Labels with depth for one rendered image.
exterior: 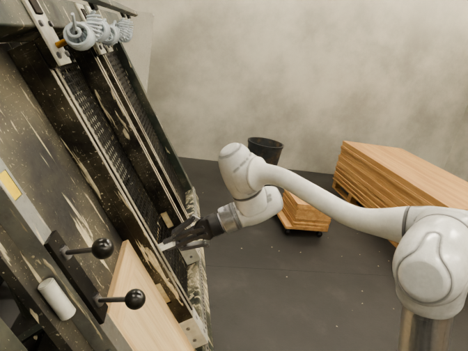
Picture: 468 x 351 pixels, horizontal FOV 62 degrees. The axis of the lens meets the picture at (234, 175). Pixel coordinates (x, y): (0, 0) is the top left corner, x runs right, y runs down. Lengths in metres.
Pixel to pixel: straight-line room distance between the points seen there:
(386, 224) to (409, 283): 0.26
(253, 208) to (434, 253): 0.58
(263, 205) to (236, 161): 0.18
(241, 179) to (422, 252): 0.53
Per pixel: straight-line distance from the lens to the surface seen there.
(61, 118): 1.13
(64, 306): 0.80
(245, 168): 1.11
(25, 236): 0.77
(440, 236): 0.86
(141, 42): 4.71
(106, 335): 0.87
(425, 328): 0.94
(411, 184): 4.74
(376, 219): 1.07
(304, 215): 4.30
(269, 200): 1.22
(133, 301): 0.76
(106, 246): 0.70
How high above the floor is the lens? 1.91
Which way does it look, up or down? 19 degrees down
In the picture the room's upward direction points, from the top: 10 degrees clockwise
